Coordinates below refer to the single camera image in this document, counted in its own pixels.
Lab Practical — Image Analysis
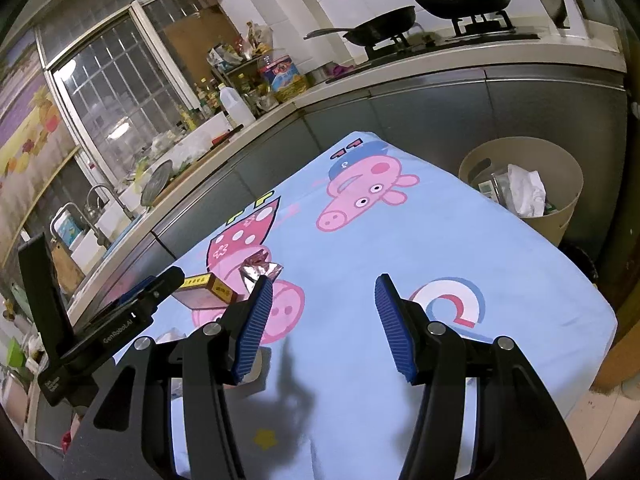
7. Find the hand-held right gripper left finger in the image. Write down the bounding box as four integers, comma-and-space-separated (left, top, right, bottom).
60, 276, 274, 480

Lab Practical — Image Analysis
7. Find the wooden cutting board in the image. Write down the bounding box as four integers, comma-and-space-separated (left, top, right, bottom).
50, 245, 86, 296

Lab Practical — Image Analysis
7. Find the silver foil wrapper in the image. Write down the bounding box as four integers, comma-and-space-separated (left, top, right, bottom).
239, 252, 283, 296

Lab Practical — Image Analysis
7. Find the yellow brown small box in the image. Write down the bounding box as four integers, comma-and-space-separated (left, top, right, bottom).
172, 272, 238, 311

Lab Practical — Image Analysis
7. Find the large cooking oil bottle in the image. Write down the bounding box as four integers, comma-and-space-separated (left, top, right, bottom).
257, 55, 307, 103

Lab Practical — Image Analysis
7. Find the blue white container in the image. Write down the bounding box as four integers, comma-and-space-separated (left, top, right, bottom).
52, 210, 83, 248

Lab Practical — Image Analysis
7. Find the white tissue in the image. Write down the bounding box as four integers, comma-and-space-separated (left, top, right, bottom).
505, 164, 547, 217

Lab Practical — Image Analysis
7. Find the white lid stand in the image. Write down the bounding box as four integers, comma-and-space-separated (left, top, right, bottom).
557, 0, 586, 31

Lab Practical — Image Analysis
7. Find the blue cartoon pig cloth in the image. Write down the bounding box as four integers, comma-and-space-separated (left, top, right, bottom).
112, 131, 617, 480

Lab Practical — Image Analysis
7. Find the row of sauce bottles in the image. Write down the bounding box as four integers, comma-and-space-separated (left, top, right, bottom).
177, 76, 226, 133

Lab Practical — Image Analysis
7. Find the barred window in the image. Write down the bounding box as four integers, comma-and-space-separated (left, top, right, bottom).
37, 0, 241, 186

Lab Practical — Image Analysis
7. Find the grey kitchen cabinet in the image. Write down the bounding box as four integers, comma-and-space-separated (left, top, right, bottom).
65, 45, 628, 311

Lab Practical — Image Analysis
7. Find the round mesh lid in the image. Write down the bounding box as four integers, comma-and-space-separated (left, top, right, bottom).
141, 159, 174, 207

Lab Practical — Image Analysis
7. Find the red handled knife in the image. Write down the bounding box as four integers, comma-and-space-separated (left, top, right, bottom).
212, 125, 244, 146

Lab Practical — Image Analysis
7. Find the pile of snack bags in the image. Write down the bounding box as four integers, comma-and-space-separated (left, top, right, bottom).
207, 21, 275, 73

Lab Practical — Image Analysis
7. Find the steel faucet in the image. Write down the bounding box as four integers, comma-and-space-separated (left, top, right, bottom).
86, 183, 136, 223
50, 202, 108, 251

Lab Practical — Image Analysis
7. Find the beige plastic bin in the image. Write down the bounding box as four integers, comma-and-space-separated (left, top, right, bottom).
459, 136, 584, 247

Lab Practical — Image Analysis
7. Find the black gas stove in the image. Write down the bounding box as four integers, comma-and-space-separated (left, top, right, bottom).
325, 10, 542, 85

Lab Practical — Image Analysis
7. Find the fruit wall poster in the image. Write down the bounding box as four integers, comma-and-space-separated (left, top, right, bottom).
0, 30, 83, 266

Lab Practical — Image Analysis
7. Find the white plastic tub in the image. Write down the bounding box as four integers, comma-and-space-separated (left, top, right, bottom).
170, 110, 236, 158

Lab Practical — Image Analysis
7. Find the white plastic jug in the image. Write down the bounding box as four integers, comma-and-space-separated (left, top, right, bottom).
218, 86, 257, 131

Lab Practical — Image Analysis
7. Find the black frying pan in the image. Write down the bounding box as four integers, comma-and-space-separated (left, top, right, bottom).
304, 6, 417, 47

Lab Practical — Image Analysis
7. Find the brown board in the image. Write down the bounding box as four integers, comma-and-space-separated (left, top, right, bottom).
165, 12, 238, 78

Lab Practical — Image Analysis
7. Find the black bucket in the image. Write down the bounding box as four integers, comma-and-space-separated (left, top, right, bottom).
557, 242, 598, 286

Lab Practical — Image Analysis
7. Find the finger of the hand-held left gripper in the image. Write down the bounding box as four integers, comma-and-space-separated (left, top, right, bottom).
134, 266, 186, 313
97, 276, 156, 318

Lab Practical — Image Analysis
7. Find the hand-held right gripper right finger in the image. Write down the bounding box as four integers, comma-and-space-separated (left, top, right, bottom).
374, 273, 587, 480

